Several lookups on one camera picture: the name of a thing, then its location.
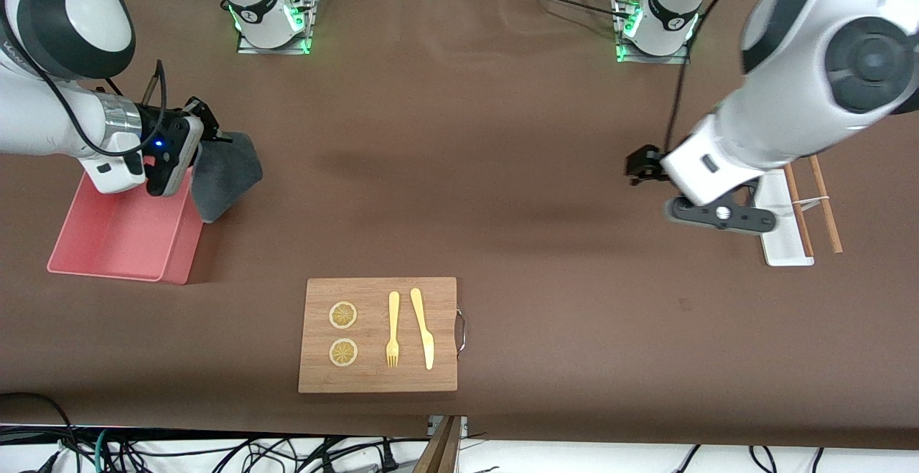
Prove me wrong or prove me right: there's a grey and pink cloth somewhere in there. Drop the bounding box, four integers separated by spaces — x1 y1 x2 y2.
190 132 263 224

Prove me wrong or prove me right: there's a pink plastic bin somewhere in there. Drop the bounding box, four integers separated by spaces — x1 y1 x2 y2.
47 161 216 285

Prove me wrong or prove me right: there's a brown wooden chopstick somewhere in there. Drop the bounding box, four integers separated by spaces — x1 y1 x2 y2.
784 164 815 257
810 156 843 253

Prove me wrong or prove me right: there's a white rectangular tray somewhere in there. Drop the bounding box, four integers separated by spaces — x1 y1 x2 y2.
757 170 816 267

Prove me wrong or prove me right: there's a yellow fork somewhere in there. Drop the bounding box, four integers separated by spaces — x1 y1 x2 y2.
386 291 401 368

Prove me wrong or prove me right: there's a yellow knife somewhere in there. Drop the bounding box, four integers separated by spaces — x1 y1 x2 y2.
410 288 435 370

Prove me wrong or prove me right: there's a wooden cutting board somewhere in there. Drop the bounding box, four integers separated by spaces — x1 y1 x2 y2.
298 277 458 393

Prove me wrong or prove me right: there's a wooden plank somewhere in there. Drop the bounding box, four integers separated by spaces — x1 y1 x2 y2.
413 416 462 473

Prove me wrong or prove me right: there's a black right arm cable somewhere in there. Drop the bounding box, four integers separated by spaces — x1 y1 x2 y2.
0 21 169 159

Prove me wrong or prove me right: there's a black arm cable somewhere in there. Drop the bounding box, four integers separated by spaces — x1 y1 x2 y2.
0 21 169 159
664 0 762 154

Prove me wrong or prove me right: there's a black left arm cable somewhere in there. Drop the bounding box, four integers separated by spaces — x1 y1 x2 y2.
664 0 762 154

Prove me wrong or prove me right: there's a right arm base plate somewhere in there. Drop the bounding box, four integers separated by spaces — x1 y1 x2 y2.
237 0 314 55

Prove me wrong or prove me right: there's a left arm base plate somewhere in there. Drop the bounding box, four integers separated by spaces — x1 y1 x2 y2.
616 0 691 65

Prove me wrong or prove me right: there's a thick black cable loop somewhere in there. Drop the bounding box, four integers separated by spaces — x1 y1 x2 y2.
0 392 76 459

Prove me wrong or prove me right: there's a silver metal bracket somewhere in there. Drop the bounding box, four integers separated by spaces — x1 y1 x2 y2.
427 416 469 439

